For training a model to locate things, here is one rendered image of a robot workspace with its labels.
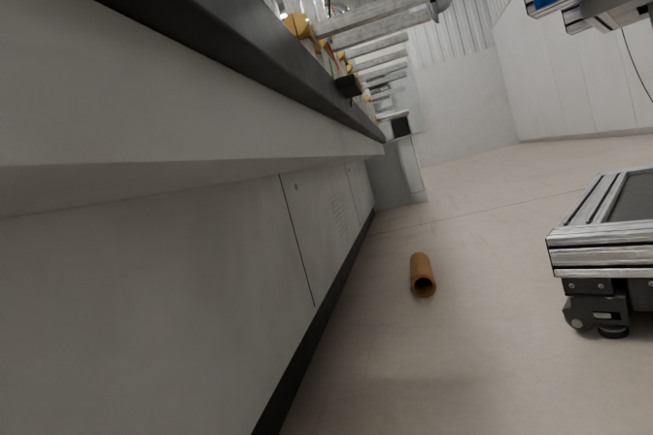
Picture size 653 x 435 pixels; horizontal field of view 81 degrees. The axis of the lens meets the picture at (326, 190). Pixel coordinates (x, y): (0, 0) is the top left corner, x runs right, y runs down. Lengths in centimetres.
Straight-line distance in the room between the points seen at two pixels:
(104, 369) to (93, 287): 9
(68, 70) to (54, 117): 3
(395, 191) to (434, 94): 656
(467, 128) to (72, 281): 990
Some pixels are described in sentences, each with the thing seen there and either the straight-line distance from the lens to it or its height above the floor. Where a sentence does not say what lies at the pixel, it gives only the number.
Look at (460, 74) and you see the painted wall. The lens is 1027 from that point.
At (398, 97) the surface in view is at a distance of 366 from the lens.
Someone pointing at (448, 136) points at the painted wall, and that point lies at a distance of 1009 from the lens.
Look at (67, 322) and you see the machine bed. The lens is 47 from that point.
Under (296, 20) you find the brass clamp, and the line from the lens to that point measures 89.
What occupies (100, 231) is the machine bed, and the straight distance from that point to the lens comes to 51.
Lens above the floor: 49
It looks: 2 degrees down
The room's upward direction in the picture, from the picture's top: 15 degrees counter-clockwise
